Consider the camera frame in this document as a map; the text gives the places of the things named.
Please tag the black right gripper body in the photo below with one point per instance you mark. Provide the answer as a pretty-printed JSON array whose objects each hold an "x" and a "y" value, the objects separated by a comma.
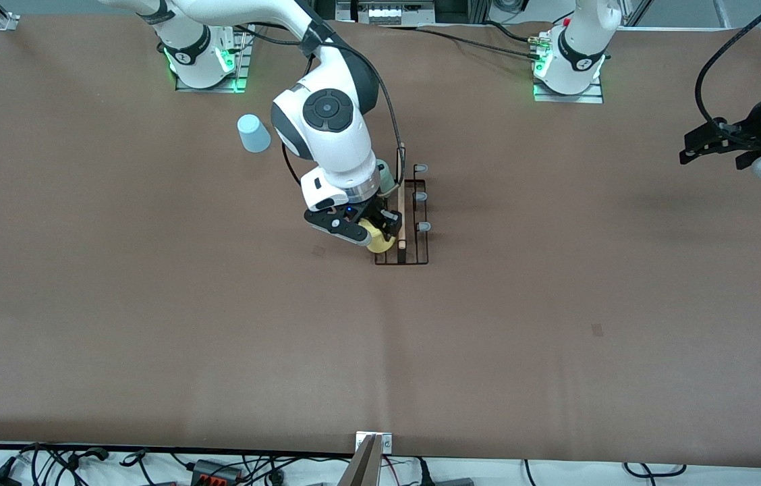
[{"x": 376, "y": 207}]

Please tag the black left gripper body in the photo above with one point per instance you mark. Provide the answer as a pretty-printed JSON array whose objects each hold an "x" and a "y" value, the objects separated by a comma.
[{"x": 750, "y": 126}]

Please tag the yellow cup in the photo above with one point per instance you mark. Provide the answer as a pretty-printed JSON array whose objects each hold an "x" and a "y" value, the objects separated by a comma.
[{"x": 380, "y": 244}]

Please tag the grey-green cup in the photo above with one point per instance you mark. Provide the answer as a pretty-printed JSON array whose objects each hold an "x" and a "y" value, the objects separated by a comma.
[{"x": 389, "y": 181}]

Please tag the light blue cup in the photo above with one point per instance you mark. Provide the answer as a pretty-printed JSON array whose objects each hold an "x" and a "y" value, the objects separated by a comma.
[{"x": 254, "y": 133}]

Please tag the white power strip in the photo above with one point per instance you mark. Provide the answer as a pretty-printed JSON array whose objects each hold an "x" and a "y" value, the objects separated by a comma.
[{"x": 384, "y": 12}]

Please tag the brown paper table cover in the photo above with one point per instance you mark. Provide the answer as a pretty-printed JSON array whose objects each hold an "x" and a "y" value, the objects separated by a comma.
[{"x": 151, "y": 324}]

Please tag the black orange connector block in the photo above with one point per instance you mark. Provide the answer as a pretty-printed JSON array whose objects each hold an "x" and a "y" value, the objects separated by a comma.
[{"x": 217, "y": 471}]

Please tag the aluminium left arm base plate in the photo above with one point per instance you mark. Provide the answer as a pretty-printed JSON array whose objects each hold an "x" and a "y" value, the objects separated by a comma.
[{"x": 569, "y": 98}]

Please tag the aluminium right arm base plate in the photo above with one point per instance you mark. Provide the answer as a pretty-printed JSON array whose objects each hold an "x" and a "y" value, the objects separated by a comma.
[{"x": 243, "y": 64}]

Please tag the silver clamp bracket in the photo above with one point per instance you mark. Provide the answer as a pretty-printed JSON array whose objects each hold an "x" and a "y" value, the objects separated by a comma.
[{"x": 386, "y": 442}]

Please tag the grey camera pole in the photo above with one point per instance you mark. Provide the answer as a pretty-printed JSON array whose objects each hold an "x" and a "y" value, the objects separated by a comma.
[{"x": 361, "y": 469}]

